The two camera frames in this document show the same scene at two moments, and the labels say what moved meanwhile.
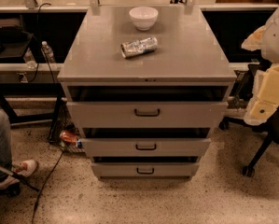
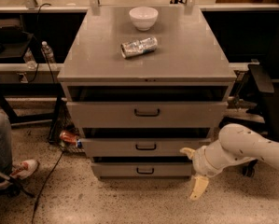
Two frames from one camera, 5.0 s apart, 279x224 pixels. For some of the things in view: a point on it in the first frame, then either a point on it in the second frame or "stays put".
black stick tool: x=20 y=177 to x=15 y=183
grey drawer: x=146 y=147 stays put
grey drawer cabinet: x=146 y=85 stays put
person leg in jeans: x=0 y=144 stays put
